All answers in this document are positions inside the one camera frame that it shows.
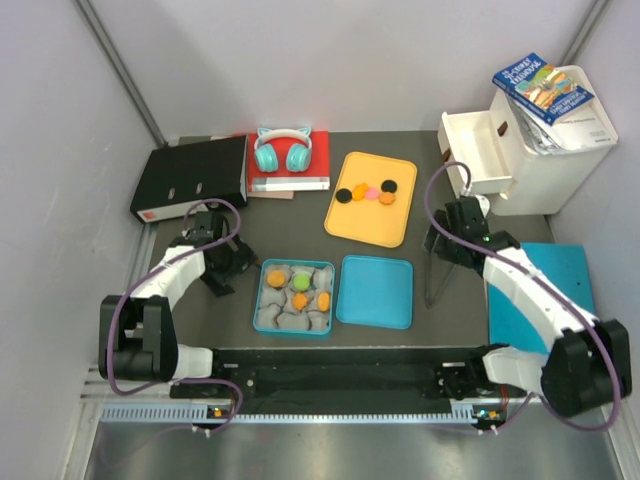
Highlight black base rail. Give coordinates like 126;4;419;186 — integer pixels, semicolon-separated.
169;347;531;401

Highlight blue paperback book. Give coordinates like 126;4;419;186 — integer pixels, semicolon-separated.
492;53;595;126

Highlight orange flower cookie right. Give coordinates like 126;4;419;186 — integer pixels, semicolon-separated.
378;191;396;206

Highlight black cookie right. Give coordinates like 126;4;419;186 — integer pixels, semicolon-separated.
381;179;398;194

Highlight grey cable duct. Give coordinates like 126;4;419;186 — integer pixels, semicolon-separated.
100;403;478;425

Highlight pink cookie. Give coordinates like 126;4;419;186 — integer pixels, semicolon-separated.
365;188;379;200

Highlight white drawer cabinet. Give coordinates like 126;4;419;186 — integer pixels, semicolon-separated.
437;66;618;215

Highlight blue tin lid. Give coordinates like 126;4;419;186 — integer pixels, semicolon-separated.
335;255;414;330

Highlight yellow tray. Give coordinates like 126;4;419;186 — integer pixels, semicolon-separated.
324;152;418;248

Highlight orange flower cookie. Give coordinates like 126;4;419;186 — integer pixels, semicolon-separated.
291;292;309;311
351;183;369;201
378;191;396;206

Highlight red book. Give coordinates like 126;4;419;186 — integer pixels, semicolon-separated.
247;130;330;195

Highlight round orange cookie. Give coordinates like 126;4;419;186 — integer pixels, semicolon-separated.
316;291;331;312
266;270;288;289

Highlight teal cat ear headphones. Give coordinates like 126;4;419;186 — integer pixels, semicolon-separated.
254;127;313;173

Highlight black cookie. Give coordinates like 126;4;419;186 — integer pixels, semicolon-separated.
381;179;398;194
335;188;352;204

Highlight silver foil packet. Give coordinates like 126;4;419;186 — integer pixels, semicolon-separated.
506;96;563;155

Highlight black ring binder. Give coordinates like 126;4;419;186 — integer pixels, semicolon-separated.
130;135;249;223

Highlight orange flower cookie bottom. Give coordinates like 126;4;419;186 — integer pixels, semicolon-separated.
291;292;309;311

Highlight purple cable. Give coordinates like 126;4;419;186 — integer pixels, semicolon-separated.
424;161;624;435
108;198;245;437

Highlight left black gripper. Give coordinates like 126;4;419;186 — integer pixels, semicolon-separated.
201;230;259;296

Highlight blue folder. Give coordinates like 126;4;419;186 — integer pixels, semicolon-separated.
487;243;595;354

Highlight orange flower cookie top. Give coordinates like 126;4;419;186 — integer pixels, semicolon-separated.
351;183;369;201

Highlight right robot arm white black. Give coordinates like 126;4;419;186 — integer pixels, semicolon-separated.
427;196;632;421

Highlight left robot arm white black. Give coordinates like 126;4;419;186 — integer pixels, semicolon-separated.
98;211;257;397

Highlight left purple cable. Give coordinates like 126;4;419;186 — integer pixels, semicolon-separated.
108;198;245;437

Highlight green cookie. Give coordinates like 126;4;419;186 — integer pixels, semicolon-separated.
292;272;312;292

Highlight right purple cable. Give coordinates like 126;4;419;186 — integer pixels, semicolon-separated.
424;161;624;435

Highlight blue cookie tin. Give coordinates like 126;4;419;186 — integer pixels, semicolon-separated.
253;259;335;338

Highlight black cookie left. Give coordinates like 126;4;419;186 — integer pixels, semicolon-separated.
335;188;352;204

